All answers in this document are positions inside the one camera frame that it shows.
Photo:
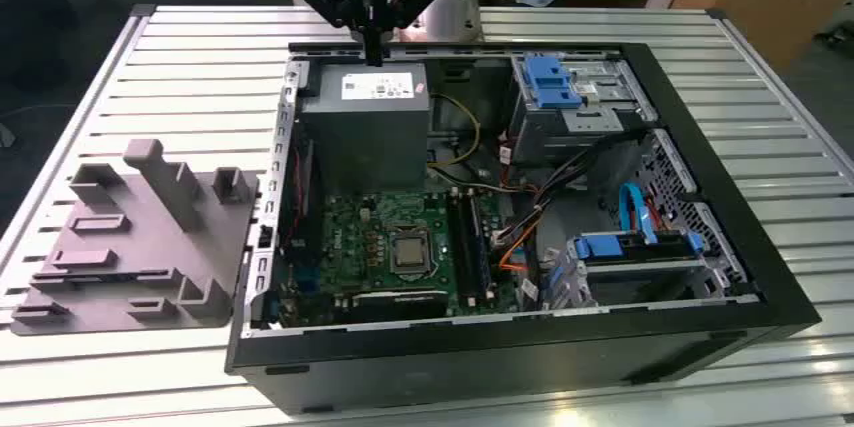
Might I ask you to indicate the blue disk carrier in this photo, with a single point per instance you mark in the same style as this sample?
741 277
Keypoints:
550 92

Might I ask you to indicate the grey power supply unit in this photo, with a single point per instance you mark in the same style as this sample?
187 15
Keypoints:
364 137

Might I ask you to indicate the silver drive cage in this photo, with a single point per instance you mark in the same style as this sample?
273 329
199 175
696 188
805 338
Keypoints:
588 122

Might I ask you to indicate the green motherboard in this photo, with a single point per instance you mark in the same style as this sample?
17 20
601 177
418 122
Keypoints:
354 247

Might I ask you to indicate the silver CPU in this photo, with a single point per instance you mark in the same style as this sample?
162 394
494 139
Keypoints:
412 252

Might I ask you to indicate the hard disk in blue carrier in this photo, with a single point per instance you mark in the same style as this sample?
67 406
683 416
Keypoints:
604 247

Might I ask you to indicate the grey parts rack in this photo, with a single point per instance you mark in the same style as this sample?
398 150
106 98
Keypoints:
134 247

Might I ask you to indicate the black graphics card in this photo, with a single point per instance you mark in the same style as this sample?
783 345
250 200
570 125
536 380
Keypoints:
401 299

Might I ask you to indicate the black PC case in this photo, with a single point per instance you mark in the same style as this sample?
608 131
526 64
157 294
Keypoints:
468 367

